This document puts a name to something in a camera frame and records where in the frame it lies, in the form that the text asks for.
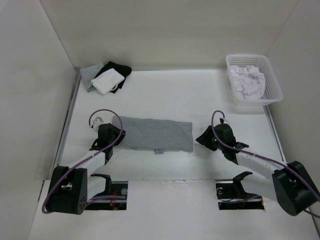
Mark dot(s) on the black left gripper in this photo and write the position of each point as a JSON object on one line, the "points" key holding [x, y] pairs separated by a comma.
{"points": [[117, 132]]}

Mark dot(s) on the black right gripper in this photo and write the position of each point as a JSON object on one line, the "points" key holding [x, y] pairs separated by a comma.
{"points": [[206, 135]]}

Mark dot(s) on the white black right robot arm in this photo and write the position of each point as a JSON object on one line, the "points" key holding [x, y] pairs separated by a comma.
{"points": [[288, 184]]}

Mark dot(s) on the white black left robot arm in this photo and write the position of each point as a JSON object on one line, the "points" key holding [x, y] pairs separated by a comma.
{"points": [[74, 187]]}

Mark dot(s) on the folded white tank top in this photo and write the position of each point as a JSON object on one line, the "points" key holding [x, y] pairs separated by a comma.
{"points": [[107, 81]]}

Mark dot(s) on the crumpled white tank tops pile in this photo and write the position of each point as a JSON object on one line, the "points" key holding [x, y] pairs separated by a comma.
{"points": [[249, 81]]}

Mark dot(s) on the folded light grey tank top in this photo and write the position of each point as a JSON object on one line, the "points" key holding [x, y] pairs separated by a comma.
{"points": [[88, 74]]}

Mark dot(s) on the folded black tank top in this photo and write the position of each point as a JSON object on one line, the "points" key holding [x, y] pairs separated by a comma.
{"points": [[122, 69]]}

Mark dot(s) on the white perforated plastic basket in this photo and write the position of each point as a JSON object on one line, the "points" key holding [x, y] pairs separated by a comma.
{"points": [[273, 92]]}

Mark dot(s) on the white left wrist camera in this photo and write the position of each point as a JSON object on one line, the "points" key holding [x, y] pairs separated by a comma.
{"points": [[96, 123]]}

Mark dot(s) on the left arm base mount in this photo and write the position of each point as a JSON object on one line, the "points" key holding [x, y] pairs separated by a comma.
{"points": [[105, 194]]}

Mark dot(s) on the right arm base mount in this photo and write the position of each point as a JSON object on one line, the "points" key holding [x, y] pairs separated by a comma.
{"points": [[232, 196]]}

